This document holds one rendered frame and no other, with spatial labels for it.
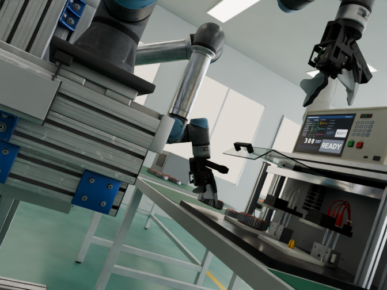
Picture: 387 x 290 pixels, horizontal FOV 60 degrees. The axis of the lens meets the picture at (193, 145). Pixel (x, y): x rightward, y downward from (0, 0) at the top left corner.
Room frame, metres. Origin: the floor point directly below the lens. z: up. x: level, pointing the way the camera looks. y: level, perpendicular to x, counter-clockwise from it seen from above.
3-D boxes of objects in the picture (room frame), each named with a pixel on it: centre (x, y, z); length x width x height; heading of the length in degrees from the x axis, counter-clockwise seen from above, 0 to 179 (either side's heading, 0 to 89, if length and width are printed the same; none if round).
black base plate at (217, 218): (1.17, -0.37, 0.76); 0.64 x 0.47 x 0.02; 21
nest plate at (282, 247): (1.06, -0.40, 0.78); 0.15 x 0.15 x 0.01; 21
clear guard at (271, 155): (1.29, -0.32, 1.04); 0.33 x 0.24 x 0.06; 111
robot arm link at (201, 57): (1.22, 0.09, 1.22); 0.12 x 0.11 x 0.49; 88
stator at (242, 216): (1.28, -0.31, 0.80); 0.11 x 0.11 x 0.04
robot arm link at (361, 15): (0.78, -0.25, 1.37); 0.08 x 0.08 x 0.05
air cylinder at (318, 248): (1.11, -0.54, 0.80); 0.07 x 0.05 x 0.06; 21
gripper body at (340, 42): (0.78, -0.24, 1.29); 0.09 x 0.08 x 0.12; 114
